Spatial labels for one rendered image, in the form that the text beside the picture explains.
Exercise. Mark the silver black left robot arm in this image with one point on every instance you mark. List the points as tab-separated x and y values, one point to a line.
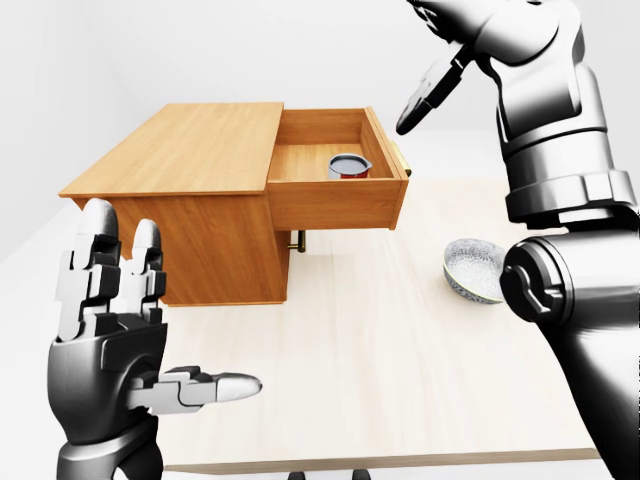
95	460

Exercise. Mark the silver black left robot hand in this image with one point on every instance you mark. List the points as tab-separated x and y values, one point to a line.
95	370

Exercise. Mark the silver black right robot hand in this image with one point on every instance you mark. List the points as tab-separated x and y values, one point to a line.
515	30

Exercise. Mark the wooden cabinet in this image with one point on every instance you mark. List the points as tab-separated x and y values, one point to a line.
200	150

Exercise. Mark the small dark shape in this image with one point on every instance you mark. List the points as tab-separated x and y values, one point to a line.
297	476
361	475

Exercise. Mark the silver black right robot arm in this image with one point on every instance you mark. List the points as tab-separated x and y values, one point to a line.
555	130

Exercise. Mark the red tin with grey lid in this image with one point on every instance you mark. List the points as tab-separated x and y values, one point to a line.
347	166

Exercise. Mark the open wooden drawer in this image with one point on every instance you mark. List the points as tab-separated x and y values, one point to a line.
335	205

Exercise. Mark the patterned white bowl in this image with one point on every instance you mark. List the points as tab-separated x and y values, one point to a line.
472	275

